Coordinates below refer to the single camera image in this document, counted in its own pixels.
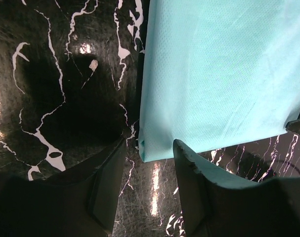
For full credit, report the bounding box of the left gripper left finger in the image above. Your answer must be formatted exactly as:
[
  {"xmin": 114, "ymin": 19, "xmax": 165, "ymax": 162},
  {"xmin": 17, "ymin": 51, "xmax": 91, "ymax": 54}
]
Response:
[{"xmin": 0, "ymin": 138, "xmax": 126, "ymax": 237}]

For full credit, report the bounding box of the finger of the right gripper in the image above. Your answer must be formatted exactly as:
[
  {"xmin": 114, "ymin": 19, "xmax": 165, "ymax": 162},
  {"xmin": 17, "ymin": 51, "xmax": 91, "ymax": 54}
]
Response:
[{"xmin": 286, "ymin": 119, "xmax": 300, "ymax": 136}]

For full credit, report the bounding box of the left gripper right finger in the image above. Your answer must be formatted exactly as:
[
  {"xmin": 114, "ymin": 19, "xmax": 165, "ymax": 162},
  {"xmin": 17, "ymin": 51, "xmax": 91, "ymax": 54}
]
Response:
[{"xmin": 173, "ymin": 139, "xmax": 300, "ymax": 237}]

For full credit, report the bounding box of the teal t shirt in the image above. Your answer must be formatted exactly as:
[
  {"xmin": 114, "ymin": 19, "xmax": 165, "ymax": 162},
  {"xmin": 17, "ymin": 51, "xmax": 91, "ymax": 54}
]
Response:
[{"xmin": 138, "ymin": 0, "xmax": 300, "ymax": 162}]

